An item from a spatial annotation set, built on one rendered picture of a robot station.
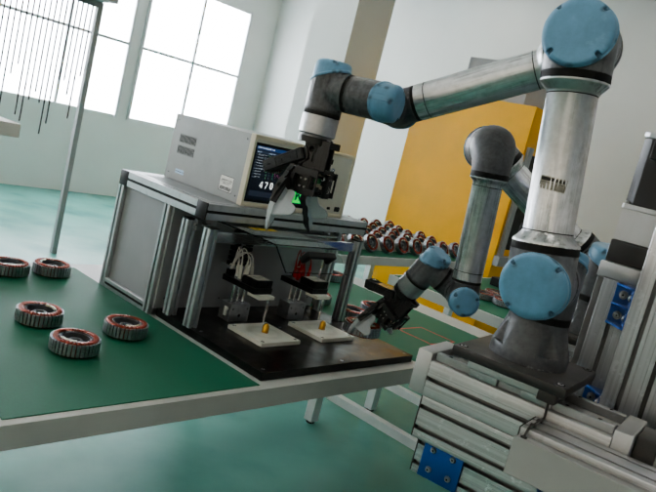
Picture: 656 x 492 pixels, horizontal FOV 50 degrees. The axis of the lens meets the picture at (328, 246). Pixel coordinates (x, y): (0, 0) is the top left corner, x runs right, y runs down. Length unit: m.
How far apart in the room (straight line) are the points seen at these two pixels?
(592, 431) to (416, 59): 7.43
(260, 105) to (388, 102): 8.90
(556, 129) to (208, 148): 1.17
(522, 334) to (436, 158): 4.55
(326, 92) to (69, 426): 0.80
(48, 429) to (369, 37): 5.20
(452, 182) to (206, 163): 3.82
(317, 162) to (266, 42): 8.85
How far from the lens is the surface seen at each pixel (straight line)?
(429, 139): 5.93
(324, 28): 6.26
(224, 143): 2.06
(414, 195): 5.93
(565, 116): 1.24
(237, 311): 2.08
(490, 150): 1.77
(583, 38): 1.23
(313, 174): 1.38
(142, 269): 2.12
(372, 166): 8.62
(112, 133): 8.99
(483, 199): 1.77
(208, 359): 1.80
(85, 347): 1.66
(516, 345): 1.37
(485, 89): 1.42
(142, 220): 2.13
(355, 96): 1.36
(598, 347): 1.59
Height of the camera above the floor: 1.36
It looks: 9 degrees down
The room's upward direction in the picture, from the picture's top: 14 degrees clockwise
